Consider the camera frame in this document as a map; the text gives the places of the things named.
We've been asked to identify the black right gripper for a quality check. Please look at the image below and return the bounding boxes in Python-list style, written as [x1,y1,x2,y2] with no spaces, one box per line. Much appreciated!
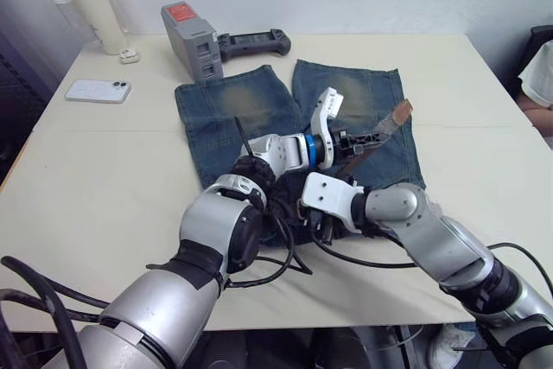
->
[296,198,336,245]

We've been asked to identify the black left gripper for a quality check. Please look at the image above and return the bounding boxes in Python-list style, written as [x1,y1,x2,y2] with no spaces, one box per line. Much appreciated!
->
[331,127,385,159]

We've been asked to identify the braided belt with brown tip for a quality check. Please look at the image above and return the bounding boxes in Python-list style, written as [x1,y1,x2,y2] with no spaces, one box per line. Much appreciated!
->
[334,99,414,178]

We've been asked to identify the blue denim shorts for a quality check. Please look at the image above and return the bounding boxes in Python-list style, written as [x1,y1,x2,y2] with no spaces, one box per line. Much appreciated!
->
[174,59,427,249]

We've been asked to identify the black handheld controller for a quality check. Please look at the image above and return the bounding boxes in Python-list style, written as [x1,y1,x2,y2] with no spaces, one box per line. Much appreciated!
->
[215,29,292,61]

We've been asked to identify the white shoe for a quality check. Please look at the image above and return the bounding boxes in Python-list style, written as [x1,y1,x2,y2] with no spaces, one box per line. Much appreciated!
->
[427,323,479,369]

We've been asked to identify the person in white shirt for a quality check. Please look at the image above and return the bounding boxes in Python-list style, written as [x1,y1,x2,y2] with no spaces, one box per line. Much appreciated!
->
[516,38,553,150]

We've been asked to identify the grey battery with red label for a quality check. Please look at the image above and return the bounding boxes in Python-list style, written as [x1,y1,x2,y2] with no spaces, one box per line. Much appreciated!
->
[161,3,225,82]

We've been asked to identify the white smartphone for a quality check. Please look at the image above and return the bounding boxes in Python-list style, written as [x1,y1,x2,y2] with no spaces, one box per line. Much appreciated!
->
[64,79,132,105]

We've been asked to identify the cream tumbler with purple lid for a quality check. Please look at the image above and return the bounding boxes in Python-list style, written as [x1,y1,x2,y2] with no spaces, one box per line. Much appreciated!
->
[61,0,127,56]

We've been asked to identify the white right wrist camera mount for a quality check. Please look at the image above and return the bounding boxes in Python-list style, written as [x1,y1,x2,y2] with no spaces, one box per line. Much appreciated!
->
[301,172,366,234]

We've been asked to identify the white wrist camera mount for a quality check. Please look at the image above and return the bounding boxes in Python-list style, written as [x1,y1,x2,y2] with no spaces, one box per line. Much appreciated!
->
[301,172,366,234]
[309,86,345,169]

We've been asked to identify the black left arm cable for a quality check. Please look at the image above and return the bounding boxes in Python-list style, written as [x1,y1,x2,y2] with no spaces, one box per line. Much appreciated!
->
[145,117,314,289]

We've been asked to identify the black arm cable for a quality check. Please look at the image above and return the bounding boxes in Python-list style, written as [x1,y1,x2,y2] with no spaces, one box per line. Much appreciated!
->
[311,230,553,296]
[145,117,314,289]

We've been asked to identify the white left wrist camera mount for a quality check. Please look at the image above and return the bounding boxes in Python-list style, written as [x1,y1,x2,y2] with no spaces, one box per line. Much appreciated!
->
[309,86,345,169]

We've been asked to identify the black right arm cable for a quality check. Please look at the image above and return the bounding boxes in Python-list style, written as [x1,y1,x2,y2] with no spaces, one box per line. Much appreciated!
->
[311,230,553,296]

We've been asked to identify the thick black hose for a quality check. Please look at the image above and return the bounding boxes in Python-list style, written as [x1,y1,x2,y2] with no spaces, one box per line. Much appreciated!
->
[0,255,110,369]

